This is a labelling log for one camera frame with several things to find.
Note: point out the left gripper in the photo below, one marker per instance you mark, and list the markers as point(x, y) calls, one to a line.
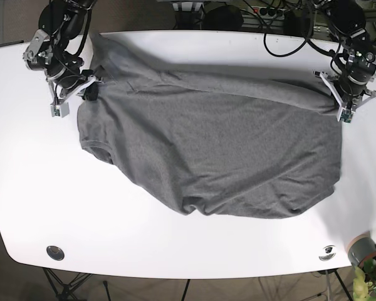
point(345, 92)

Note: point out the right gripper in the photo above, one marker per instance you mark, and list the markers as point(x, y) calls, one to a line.
point(66, 85)

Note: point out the dark grey T-shirt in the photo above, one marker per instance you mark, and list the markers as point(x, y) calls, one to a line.
point(212, 143)

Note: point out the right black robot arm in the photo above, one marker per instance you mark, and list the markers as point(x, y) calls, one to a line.
point(56, 49)

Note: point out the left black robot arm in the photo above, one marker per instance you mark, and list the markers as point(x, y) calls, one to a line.
point(356, 66)

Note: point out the grey plant pot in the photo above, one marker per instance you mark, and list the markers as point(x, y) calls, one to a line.
point(360, 249)

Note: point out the right silver table grommet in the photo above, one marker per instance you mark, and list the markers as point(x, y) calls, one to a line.
point(327, 253)

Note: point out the silver table grommet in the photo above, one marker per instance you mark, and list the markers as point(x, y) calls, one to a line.
point(327, 253)
point(55, 253)

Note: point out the left silver table grommet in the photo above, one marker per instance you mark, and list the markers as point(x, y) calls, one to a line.
point(55, 253)

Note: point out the green potted plant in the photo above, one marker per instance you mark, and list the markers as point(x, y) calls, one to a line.
point(364, 283)

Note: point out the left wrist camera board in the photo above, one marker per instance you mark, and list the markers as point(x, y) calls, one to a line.
point(344, 115)

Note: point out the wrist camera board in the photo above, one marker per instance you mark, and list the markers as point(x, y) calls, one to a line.
point(61, 110)
point(344, 115)

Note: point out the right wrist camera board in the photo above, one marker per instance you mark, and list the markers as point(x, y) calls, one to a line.
point(61, 110)

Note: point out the black table leg frame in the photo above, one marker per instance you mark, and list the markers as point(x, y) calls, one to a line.
point(65, 291)

